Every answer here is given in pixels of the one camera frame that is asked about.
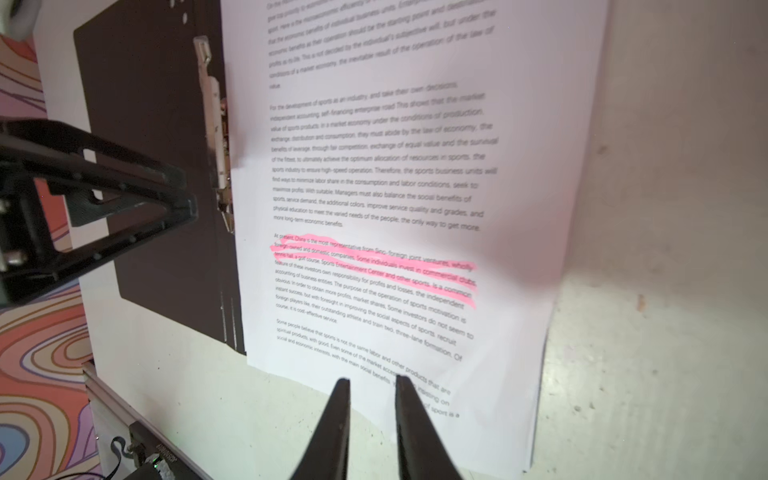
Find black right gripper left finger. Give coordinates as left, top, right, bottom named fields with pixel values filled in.
left=291, top=378, right=351, bottom=480

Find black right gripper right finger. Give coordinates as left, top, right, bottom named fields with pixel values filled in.
left=395, top=375, right=462, bottom=480

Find white and black file folder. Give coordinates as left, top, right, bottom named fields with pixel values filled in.
left=73, top=0, right=247, bottom=355

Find aluminium front rail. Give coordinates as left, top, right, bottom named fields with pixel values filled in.
left=83, top=361, right=210, bottom=480

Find silver folder clip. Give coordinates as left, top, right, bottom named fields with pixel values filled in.
left=193, top=35, right=235, bottom=234

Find printed paper sheets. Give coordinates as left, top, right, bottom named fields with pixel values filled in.
left=221, top=1, right=608, bottom=479

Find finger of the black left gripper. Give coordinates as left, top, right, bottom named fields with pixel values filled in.
left=1, top=118, right=186, bottom=189
left=1, top=192, right=197, bottom=306

